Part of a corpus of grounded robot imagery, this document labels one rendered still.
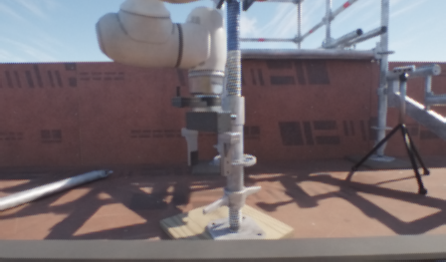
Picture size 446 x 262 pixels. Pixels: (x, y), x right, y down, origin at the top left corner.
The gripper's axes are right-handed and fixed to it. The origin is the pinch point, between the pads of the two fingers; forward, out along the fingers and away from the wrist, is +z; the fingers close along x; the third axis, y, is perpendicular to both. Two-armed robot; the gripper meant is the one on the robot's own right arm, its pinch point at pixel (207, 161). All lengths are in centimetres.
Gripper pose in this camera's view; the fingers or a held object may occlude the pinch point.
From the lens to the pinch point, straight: 59.3
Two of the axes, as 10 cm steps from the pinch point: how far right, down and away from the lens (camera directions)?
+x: -6.8, -0.5, 7.3
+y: 7.3, -0.6, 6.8
